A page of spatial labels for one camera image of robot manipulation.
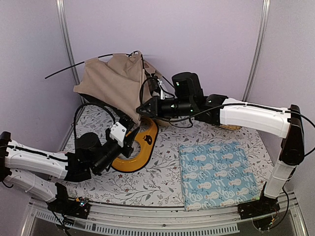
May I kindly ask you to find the blue snowman pattern mat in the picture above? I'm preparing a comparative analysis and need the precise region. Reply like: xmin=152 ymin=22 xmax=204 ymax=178
xmin=179 ymin=142 xmax=260 ymax=211

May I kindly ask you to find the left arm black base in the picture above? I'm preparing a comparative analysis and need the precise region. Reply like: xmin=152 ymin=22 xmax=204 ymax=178
xmin=47 ymin=182 xmax=91 ymax=219

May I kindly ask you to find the beige fabric pet tent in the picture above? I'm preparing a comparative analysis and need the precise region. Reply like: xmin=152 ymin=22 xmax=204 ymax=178
xmin=73 ymin=53 xmax=147 ymax=125

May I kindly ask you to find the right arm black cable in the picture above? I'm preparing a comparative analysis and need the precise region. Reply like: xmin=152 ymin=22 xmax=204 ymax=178
xmin=139 ymin=76 xmax=315 ymax=158

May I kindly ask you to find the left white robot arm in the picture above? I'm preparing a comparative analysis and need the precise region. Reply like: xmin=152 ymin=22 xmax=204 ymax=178
xmin=0 ymin=122 xmax=139 ymax=203

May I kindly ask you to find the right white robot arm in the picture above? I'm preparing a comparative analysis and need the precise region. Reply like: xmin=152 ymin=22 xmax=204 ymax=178
xmin=136 ymin=72 xmax=306 ymax=200

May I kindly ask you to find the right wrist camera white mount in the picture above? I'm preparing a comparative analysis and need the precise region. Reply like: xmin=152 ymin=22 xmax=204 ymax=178
xmin=148 ymin=77 xmax=165 ymax=100

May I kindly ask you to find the aluminium frame post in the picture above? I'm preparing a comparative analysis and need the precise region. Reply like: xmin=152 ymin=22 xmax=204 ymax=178
xmin=242 ymin=0 xmax=271 ymax=101
xmin=55 ymin=0 xmax=86 ymax=106

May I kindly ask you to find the golden leaf shaped tray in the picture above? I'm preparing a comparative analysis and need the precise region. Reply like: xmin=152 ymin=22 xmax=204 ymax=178
xmin=220 ymin=125 xmax=242 ymax=131

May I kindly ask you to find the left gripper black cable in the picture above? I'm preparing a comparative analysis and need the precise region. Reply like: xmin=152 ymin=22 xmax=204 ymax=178
xmin=73 ymin=102 xmax=119 ymax=141

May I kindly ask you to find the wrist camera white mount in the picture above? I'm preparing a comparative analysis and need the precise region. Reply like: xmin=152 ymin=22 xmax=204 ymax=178
xmin=109 ymin=122 xmax=126 ymax=148
xmin=148 ymin=77 xmax=165 ymax=100

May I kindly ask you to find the yellow pet bowl stand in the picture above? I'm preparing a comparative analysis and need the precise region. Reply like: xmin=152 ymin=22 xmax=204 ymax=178
xmin=112 ymin=118 xmax=159 ymax=173

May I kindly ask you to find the left aluminium frame post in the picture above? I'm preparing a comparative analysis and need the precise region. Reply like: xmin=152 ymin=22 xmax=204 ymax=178
xmin=55 ymin=0 xmax=86 ymax=106

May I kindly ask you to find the right aluminium frame post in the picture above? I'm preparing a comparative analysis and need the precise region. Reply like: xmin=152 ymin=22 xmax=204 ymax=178
xmin=242 ymin=0 xmax=271 ymax=101

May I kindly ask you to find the aluminium front rail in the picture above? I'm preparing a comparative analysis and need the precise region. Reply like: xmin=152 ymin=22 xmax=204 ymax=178
xmin=22 ymin=192 xmax=310 ymax=236

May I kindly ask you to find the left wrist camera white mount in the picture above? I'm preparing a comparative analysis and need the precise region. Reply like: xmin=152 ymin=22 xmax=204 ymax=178
xmin=109 ymin=122 xmax=126 ymax=148

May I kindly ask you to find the cream round bowl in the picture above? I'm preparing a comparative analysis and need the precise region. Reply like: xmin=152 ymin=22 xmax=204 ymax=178
xmin=156 ymin=119 xmax=177 ymax=126

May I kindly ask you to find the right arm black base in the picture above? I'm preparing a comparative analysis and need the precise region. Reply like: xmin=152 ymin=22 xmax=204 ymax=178
xmin=237 ymin=197 xmax=280 ymax=231

